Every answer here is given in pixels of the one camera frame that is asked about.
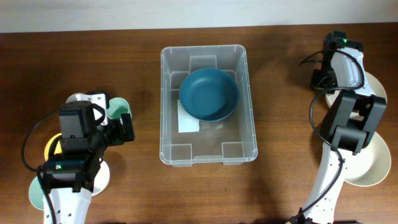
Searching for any green plastic cup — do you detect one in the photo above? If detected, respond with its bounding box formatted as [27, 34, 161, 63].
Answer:
[106, 97, 132, 119]

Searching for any beige large bowl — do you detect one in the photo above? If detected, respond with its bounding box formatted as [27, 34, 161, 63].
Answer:
[325, 72, 387, 121]

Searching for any clear plastic storage bin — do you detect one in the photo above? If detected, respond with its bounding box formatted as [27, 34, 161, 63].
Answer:
[160, 45, 258, 167]

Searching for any dark blue bowl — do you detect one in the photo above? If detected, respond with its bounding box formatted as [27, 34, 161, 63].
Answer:
[179, 68, 239, 121]

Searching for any white large bowl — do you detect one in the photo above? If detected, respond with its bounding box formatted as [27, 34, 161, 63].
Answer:
[345, 133, 391, 187]

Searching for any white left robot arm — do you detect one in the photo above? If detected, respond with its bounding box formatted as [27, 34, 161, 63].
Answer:
[37, 101, 135, 223]

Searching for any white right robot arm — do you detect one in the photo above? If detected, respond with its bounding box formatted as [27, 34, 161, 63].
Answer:
[160, 31, 387, 223]

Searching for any white small bowl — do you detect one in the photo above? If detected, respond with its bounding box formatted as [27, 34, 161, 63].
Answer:
[92, 161, 110, 197]

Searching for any grey plastic cup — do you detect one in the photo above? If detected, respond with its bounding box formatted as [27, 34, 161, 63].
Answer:
[66, 93, 85, 103]

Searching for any yellow small bowl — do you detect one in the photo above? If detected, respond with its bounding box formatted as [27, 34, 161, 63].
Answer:
[44, 133, 63, 162]

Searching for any white label in bin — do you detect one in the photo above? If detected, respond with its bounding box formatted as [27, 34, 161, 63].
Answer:
[177, 100, 200, 133]

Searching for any mint small bowl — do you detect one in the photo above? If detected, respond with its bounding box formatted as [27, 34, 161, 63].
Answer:
[29, 177, 44, 210]

